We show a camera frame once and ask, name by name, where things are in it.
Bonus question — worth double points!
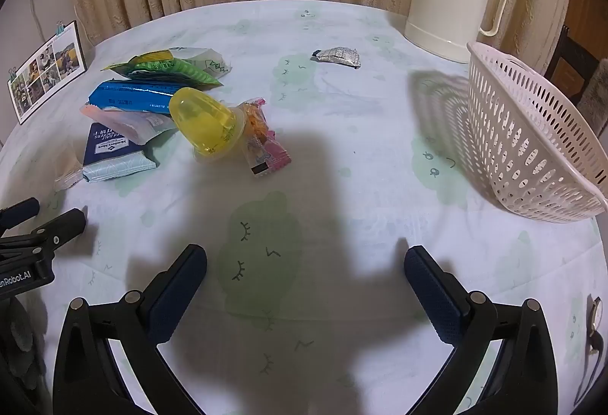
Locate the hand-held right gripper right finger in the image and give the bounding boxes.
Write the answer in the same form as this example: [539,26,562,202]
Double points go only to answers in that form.
[404,245,559,415]

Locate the dark wooden chair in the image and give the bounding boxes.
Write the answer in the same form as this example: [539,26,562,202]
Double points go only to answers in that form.
[544,25,602,107]

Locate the pink snack packet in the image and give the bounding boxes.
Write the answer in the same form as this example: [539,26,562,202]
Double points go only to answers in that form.
[80,105,177,145]

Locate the white plastic basket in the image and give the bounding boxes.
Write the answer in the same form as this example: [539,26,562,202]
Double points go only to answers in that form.
[466,41,608,224]

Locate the silver foil wrapper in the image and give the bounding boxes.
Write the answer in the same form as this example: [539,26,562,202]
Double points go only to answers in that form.
[311,47,362,70]

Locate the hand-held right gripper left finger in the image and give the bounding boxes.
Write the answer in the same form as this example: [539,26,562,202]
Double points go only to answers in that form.
[53,244,208,415]

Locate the pink candy packet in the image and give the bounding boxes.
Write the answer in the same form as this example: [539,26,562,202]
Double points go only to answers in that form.
[242,130,290,178]

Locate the wristwatch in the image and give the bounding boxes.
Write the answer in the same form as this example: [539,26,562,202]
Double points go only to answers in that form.
[586,295,605,355]

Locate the yellow jelly cup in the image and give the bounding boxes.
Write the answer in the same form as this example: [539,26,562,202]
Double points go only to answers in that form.
[168,87,248,162]

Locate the navy cracker packet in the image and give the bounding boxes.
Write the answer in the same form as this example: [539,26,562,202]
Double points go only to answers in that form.
[82,123,157,183]

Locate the white green-print tablecloth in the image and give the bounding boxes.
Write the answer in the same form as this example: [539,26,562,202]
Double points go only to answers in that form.
[0,0,608,415]

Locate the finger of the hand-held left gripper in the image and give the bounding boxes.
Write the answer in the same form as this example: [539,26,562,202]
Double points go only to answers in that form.
[0,198,41,230]
[0,207,87,261]

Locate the green snack packet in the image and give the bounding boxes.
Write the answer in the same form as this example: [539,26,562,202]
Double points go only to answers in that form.
[101,50,224,89]

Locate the white green-print snack packet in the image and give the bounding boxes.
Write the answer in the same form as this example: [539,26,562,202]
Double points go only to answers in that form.
[171,47,233,86]

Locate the brown wooden door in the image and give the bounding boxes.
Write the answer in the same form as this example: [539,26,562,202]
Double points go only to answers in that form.
[567,0,608,59]

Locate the clear plastic wrapper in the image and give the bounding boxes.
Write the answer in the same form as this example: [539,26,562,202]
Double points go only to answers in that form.
[52,163,86,192]

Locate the photo collage card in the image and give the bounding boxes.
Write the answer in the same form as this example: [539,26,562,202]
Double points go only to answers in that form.
[7,21,87,125]

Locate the orange candy packet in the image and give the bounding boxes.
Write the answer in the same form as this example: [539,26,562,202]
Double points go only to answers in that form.
[240,98,269,135]

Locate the grey fur cloth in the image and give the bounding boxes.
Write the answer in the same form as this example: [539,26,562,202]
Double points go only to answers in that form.
[577,59,608,135]

